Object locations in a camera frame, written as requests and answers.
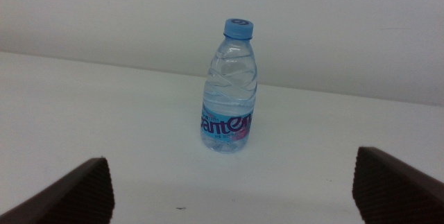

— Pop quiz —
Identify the clear water bottle blue cap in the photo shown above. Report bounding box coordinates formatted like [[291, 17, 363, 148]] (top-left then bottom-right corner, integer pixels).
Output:
[[200, 17, 258, 155]]

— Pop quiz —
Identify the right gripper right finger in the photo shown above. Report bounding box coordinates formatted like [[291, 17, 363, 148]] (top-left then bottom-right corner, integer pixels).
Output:
[[352, 146, 444, 224]]

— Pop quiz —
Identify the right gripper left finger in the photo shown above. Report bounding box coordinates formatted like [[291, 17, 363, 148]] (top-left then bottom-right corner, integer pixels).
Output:
[[0, 157, 116, 224]]

